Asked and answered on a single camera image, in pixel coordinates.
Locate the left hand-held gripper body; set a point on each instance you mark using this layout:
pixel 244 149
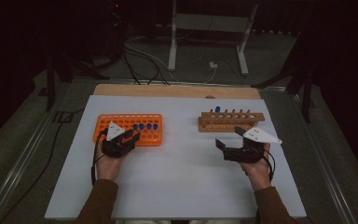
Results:
pixel 115 146

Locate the white metal stand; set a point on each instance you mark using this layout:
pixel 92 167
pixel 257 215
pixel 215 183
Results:
pixel 211 23

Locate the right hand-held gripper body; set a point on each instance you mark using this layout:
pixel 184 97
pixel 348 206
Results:
pixel 244 154

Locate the white table mat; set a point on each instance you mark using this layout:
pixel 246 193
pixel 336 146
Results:
pixel 183 180

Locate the black stand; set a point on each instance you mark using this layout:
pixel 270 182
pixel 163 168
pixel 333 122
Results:
pixel 50 84
pixel 306 93

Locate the person's left hand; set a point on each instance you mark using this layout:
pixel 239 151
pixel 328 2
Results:
pixel 107 167

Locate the wooden test tube rack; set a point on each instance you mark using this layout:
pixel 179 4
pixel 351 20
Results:
pixel 211 127

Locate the blue-capped test tube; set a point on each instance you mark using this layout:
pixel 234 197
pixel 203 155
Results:
pixel 141 126
pixel 217 109
pixel 149 126
pixel 155 126
pixel 135 126

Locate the person's right hand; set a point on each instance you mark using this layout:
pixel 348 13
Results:
pixel 258 174

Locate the orange plastic test tube rack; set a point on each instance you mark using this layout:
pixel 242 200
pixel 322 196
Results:
pixel 149 143

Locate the white plug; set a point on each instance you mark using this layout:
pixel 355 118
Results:
pixel 213 65

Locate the metal frame rail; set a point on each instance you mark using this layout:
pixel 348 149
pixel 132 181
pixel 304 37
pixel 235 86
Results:
pixel 323 174
pixel 18 168
pixel 261 88

